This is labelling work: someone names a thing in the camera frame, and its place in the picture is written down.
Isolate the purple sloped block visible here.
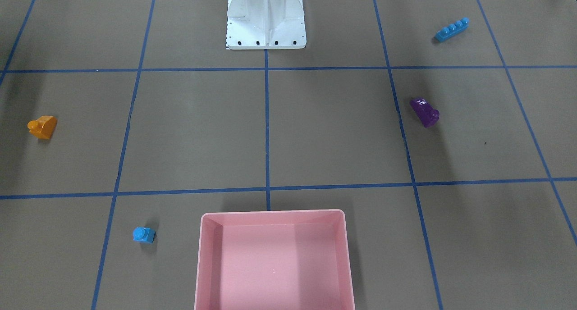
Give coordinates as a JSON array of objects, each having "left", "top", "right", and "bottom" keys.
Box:
[{"left": 410, "top": 98, "right": 440, "bottom": 128}]

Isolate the small blue block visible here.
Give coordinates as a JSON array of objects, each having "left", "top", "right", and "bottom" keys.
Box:
[{"left": 132, "top": 227, "right": 156, "bottom": 244}]

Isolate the long blue four-stud block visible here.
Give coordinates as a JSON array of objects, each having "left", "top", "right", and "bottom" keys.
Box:
[{"left": 435, "top": 17, "right": 470, "bottom": 43}]

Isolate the orange sloped block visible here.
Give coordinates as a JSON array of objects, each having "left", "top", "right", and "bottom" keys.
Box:
[{"left": 27, "top": 115, "right": 58, "bottom": 140}]

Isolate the pink plastic box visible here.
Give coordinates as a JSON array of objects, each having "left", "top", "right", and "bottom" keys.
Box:
[{"left": 194, "top": 209, "right": 355, "bottom": 310}]

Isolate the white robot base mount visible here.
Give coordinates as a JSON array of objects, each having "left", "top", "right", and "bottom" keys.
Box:
[{"left": 225, "top": 0, "right": 307, "bottom": 50}]

